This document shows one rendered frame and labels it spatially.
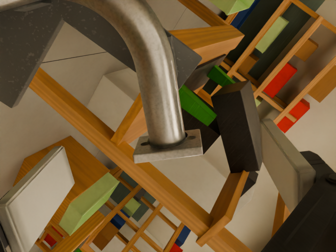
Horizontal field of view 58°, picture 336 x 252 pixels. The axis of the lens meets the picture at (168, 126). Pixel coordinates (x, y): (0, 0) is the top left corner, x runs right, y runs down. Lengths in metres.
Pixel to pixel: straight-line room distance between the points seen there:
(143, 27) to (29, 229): 0.14
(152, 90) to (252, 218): 7.24
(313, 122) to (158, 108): 6.15
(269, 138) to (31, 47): 0.22
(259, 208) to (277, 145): 7.10
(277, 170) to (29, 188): 0.13
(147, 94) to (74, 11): 0.10
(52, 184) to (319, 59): 5.99
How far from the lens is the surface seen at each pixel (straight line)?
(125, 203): 6.02
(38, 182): 0.18
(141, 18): 0.22
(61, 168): 0.21
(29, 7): 0.28
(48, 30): 0.29
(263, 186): 6.97
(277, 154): 0.17
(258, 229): 7.59
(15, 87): 0.32
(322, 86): 5.65
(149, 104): 0.23
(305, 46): 5.55
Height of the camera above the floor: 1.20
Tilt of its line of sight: 7 degrees down
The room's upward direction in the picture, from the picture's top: 130 degrees clockwise
